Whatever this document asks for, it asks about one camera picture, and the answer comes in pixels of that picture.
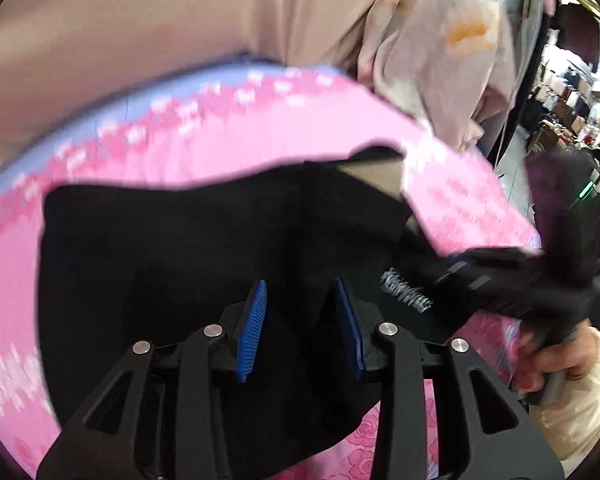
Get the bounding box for hanging grey garment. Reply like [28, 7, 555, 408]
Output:
[500, 0, 551, 161]

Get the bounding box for person's right hand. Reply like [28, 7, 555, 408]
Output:
[517, 327, 600, 396]

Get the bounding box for pink rose bed sheet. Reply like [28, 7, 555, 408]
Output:
[0, 57, 543, 480]

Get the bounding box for person's right forearm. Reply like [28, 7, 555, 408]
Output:
[530, 340, 600, 466]

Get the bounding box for pale floral curtain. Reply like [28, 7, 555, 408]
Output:
[357, 0, 518, 153]

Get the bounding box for black pants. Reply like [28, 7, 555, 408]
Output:
[37, 145, 481, 461]

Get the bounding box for beige cloth cover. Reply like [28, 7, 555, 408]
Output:
[0, 0, 411, 186]

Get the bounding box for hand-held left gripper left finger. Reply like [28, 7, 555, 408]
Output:
[36, 280, 268, 480]

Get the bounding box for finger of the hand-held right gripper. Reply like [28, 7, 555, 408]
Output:
[405, 230, 481, 311]

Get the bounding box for beige cardboard tag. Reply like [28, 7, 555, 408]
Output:
[341, 157, 406, 196]

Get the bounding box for clothing display racks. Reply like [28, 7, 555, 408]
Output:
[525, 45, 600, 161]

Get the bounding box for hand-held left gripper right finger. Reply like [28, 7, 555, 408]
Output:
[325, 276, 563, 480]

